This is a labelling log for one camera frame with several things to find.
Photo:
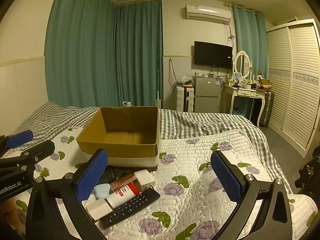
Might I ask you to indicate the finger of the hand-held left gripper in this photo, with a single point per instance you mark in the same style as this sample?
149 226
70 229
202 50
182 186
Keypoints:
20 138
37 150

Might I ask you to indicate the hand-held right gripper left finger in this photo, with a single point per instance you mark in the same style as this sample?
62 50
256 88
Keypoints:
91 177

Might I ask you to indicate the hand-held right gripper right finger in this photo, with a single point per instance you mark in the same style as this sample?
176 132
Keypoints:
226 177

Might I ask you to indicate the light blue case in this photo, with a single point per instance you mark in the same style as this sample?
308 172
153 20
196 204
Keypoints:
102 190

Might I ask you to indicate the small black box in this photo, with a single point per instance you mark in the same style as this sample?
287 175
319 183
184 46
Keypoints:
110 176

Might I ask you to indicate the small white box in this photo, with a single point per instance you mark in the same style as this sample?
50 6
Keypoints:
97 209

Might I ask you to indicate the white bottle with red label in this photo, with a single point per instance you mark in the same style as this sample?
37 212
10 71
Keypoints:
120 196

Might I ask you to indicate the brown cardboard box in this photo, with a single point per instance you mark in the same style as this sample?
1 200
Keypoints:
120 151

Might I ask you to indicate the black remote control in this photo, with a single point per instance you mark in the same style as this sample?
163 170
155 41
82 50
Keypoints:
130 205

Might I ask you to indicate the white charger adapter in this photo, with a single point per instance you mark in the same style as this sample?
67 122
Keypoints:
143 178

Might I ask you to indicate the white floral quilt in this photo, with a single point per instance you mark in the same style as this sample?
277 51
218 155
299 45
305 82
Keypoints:
190 200

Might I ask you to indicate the grey checked bedsheet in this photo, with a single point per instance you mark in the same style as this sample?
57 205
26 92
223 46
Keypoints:
200 122

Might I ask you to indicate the blue plastic basket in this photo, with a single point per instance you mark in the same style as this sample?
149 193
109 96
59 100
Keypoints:
238 111

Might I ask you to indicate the dark suitcase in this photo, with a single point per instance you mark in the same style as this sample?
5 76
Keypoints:
267 107

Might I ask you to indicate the clear water jug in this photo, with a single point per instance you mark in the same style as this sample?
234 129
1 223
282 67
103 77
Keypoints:
126 104

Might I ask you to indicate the silver small fridge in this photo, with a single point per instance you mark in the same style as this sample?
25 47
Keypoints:
206 95

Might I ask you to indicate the white dressing table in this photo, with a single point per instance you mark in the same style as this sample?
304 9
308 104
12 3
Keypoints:
247 93

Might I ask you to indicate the white suitcase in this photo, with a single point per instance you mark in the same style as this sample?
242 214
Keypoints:
182 100

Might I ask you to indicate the small open cardboard box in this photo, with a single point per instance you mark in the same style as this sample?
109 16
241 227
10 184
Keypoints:
264 82

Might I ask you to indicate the wide green curtain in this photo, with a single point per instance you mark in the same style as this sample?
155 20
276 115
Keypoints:
80 55

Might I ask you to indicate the clear plastic bag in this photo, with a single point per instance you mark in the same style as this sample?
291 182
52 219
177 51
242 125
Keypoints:
184 81

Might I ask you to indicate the white oval mirror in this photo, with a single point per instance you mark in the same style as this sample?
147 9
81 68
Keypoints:
242 63

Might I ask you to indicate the white louvred wardrobe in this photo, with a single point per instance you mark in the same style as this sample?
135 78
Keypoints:
295 85

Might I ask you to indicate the green corner curtain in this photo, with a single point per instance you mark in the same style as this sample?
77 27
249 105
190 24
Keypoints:
140 55

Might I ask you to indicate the narrow green curtain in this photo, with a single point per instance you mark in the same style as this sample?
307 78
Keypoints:
250 35

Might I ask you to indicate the white air conditioner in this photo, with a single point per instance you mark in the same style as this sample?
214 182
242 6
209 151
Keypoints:
207 12

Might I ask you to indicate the small photo frame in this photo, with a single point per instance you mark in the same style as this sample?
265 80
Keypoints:
237 76

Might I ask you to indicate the black wall television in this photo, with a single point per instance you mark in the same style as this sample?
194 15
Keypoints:
212 55

